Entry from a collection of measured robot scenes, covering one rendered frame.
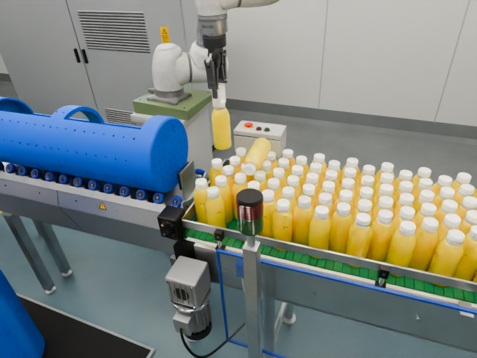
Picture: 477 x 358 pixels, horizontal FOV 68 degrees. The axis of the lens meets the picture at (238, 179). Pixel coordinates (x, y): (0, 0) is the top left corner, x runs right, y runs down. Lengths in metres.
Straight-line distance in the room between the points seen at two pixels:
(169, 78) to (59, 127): 0.65
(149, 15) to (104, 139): 1.81
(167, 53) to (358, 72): 2.42
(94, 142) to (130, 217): 0.33
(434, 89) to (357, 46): 0.83
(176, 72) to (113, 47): 1.50
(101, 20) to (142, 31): 0.39
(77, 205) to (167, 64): 0.80
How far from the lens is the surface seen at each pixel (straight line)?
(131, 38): 3.18
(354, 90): 3.94
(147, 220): 1.43
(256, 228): 0.85
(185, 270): 1.21
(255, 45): 4.05
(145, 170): 1.25
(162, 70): 1.88
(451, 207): 1.20
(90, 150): 1.38
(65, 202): 1.67
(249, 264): 0.95
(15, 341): 1.92
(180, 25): 2.89
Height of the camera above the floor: 1.76
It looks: 34 degrees down
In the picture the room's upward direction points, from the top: 3 degrees counter-clockwise
